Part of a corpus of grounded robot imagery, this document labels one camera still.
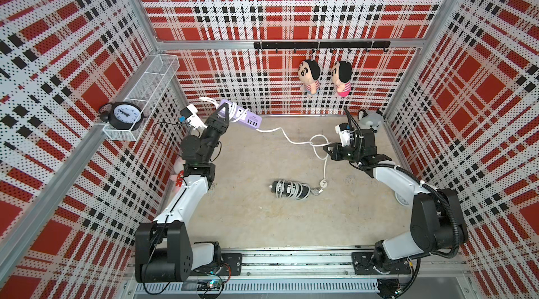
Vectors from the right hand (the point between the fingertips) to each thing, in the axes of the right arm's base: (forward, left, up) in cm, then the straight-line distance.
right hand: (328, 146), depth 87 cm
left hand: (+2, +37, +23) cm, 43 cm away
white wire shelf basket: (+13, +73, +20) cm, 77 cm away
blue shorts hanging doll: (+27, +7, +18) cm, 33 cm away
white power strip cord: (+3, +4, 0) cm, 5 cm away
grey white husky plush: (+13, -21, +2) cm, 25 cm away
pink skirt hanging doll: (+29, -8, +16) cm, 34 cm away
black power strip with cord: (-15, +16, -10) cm, 24 cm away
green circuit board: (-47, +48, -17) cm, 69 cm away
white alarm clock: (-30, -12, +20) cm, 38 cm away
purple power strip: (-1, +30, +18) cm, 35 cm away
